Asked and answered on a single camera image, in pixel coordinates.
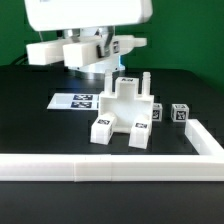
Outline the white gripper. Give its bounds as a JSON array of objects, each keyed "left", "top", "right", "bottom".
[{"left": 24, "top": 0, "right": 153, "bottom": 58}]

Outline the white chair seat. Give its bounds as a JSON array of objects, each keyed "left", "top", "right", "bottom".
[{"left": 98, "top": 70, "right": 154, "bottom": 133}]

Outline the white tagged cube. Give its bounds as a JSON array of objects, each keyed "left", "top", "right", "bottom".
[
  {"left": 171, "top": 104, "right": 189, "bottom": 122},
  {"left": 152, "top": 103, "right": 163, "bottom": 122}
]

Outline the white chair back frame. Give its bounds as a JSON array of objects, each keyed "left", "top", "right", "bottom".
[{"left": 26, "top": 35, "right": 147, "bottom": 67}]

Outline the white marker base sheet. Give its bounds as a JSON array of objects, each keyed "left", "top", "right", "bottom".
[{"left": 47, "top": 93, "right": 99, "bottom": 110}]

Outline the white U-shaped fence frame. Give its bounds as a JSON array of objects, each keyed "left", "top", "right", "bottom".
[{"left": 0, "top": 119, "right": 224, "bottom": 182}]

